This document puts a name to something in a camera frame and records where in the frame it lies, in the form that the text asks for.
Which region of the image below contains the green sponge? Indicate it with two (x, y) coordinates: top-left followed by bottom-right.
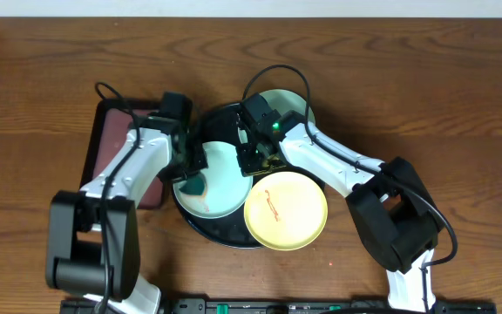
(179, 173), (207, 197)

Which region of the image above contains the light green plate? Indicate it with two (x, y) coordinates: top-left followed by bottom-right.
(260, 89), (306, 116)
(173, 141), (253, 219)

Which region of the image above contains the yellow plate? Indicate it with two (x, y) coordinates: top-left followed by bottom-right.
(244, 172), (328, 251)

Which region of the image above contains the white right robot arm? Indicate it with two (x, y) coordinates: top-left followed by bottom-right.
(238, 111), (451, 312)

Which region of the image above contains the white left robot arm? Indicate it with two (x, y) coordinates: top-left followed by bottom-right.
(45, 113), (194, 313)

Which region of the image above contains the round black tray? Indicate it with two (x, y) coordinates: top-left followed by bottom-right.
(172, 104), (265, 249)

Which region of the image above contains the black rectangular tray, red water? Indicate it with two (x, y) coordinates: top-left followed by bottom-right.
(80, 100), (164, 210)

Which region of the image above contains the light green plate, red streak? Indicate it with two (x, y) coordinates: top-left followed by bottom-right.
(260, 89), (306, 116)

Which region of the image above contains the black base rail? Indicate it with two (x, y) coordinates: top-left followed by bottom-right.
(59, 297), (498, 314)

